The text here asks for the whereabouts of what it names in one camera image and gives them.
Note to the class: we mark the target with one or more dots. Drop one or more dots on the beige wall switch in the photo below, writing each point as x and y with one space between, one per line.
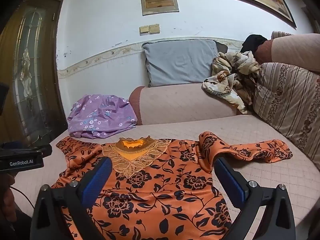
144 30
154 29

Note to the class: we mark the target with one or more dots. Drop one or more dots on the wooden door with glass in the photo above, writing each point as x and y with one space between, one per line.
30 67

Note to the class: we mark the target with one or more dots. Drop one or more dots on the small framed wall plaque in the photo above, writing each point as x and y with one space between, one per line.
160 3

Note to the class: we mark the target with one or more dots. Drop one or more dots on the purple floral cloth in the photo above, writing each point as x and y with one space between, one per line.
102 116

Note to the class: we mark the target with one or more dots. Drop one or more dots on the pink quilted sofa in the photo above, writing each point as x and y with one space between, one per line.
185 105

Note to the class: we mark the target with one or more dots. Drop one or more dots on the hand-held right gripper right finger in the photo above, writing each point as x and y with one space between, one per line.
230 180

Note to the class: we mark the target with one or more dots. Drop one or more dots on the orange black floral top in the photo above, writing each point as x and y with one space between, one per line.
162 185

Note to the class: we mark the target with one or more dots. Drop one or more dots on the grey pillow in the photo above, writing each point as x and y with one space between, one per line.
180 62

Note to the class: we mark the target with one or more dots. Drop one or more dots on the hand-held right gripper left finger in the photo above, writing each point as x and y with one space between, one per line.
100 175

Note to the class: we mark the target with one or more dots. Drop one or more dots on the black cloth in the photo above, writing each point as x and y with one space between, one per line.
253 42

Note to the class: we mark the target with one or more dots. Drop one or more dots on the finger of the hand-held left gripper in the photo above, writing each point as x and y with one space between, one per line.
45 151

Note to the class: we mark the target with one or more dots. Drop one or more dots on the striped floral cushion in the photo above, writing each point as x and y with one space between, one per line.
290 100

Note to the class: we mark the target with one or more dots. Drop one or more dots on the beige floral crumpled blanket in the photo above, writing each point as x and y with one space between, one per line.
232 80

